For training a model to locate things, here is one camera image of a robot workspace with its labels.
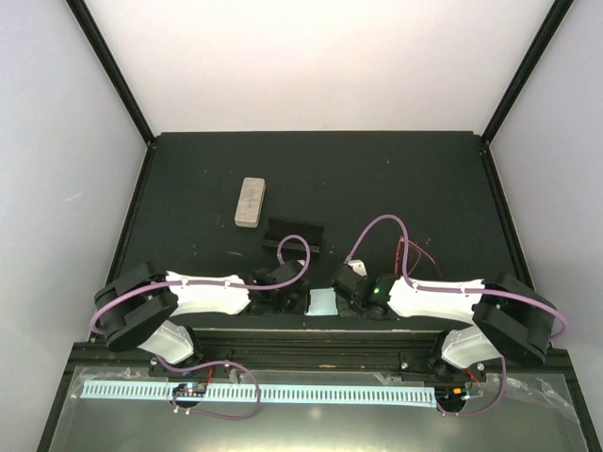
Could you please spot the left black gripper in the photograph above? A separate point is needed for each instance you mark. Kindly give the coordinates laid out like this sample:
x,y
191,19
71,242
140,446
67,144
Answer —
x,y
301,304

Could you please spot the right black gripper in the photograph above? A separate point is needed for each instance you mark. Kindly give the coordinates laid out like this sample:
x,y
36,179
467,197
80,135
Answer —
x,y
343,308

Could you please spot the red thin-frame glasses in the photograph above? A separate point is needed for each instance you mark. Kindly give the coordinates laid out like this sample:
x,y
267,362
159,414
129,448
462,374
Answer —
x,y
416,255

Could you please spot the grey glasses case green lining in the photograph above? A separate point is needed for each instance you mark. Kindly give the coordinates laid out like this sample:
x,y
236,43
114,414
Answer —
x,y
250,202

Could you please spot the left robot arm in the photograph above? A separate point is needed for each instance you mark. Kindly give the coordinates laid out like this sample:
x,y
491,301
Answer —
x,y
136,311

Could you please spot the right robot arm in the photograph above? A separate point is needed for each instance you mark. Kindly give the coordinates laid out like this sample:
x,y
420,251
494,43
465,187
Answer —
x,y
503,318

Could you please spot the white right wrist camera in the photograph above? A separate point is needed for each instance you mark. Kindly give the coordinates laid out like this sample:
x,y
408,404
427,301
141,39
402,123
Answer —
x,y
358,267

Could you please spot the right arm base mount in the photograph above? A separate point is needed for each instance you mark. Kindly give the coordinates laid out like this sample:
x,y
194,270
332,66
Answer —
x,y
453,387

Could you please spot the white slotted cable duct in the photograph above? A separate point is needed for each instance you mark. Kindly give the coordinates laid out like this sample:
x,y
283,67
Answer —
x,y
263,393

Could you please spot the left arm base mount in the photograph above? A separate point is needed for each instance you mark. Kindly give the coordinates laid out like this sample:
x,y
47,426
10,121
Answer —
x,y
198,376

